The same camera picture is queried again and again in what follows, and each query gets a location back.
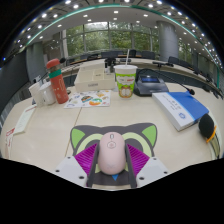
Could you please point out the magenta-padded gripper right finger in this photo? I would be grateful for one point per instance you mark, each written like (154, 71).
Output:
(137, 159)

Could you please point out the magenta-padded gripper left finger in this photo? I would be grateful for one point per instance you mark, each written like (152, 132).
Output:
(86, 158)

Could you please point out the pink computer mouse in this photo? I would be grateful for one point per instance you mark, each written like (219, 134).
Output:
(112, 155)

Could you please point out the cat-face mouse pad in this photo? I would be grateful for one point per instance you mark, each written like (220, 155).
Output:
(86, 133)

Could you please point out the colourful sticker sheet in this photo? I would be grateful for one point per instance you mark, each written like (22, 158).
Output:
(88, 99)

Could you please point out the blue and white book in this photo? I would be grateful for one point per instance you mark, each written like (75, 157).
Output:
(180, 108)

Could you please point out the pale yellow booklet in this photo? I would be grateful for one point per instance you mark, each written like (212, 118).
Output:
(25, 118)

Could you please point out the white lidded mug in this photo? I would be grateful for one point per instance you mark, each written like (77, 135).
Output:
(47, 95)

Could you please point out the black handheld microphone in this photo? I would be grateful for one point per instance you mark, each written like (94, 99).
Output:
(206, 125)

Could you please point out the red drink bottle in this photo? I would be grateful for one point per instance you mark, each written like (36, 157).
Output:
(58, 86)

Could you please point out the green printed paper drink cup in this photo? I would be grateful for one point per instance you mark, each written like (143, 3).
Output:
(125, 83)

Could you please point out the cream cardboard box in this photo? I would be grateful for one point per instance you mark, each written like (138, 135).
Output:
(93, 81)

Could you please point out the red and white magazine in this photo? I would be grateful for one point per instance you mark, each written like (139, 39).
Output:
(9, 140)

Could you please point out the white paper cup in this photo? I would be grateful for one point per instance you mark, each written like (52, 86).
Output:
(35, 95)

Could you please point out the dark office chairs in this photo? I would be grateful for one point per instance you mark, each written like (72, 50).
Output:
(110, 54)

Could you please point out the ceiling lights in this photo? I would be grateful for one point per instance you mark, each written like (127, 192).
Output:
(75, 6)

